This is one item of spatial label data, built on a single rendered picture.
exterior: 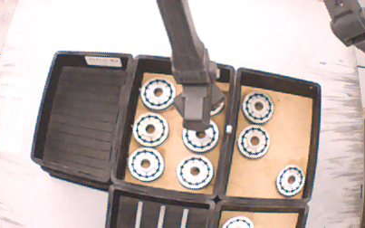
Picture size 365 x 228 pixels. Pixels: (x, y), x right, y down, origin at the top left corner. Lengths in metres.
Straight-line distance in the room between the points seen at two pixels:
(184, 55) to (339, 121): 0.91
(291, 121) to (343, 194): 0.39
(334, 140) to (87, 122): 0.87
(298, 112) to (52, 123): 0.81
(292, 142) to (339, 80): 0.41
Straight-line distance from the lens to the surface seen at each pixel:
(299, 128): 1.52
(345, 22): 0.83
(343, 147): 1.69
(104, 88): 1.57
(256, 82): 1.51
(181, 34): 0.88
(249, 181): 1.45
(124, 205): 1.45
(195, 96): 1.03
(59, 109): 1.58
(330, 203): 1.63
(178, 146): 1.47
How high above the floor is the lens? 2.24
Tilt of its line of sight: 70 degrees down
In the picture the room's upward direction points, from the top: 7 degrees counter-clockwise
